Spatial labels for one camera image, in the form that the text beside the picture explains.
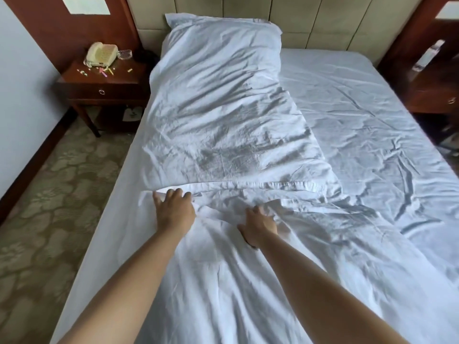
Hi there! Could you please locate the person's left hand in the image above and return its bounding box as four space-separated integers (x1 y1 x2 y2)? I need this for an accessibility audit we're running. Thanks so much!
152 188 197 237

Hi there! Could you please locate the person's right hand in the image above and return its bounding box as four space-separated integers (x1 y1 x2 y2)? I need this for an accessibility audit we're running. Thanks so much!
237 205 279 249

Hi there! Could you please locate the white duvet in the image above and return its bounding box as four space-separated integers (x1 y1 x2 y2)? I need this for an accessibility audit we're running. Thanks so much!
138 14 459 344

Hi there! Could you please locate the white bed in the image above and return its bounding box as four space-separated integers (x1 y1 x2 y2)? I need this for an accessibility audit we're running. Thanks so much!
50 48 459 344

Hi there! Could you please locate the person's right forearm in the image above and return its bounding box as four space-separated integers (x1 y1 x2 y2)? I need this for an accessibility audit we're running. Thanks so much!
258 232 409 344

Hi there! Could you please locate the person's left forearm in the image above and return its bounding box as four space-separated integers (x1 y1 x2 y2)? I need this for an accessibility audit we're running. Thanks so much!
59 229 191 344

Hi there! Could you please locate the white slipper packet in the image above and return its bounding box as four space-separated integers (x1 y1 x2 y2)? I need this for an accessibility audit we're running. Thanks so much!
121 105 144 122

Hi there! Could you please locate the wooden nightstand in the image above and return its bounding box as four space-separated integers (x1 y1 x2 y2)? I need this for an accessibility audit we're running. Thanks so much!
380 62 459 115
56 59 151 139

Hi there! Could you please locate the scatter of small coloured pieces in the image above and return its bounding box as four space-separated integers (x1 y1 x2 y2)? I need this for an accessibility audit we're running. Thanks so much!
76 67 134 77

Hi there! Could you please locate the beige telephone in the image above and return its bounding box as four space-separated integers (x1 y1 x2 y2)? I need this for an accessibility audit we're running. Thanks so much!
84 42 119 68

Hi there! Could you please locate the white pillow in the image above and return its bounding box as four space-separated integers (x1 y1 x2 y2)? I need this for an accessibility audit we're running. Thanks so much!
164 12 283 34

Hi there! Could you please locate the beige padded headboard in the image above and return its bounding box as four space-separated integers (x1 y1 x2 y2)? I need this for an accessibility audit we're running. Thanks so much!
125 0 426 65

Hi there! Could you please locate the clear water bottle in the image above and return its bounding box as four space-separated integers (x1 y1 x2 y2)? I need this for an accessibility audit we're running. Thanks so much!
412 39 445 72

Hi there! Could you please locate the white wall switch panel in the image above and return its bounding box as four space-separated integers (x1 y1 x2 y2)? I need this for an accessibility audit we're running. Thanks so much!
61 0 111 15

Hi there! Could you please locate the white wall socket panel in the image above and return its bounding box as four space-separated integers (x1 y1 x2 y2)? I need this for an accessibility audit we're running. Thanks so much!
435 0 459 20

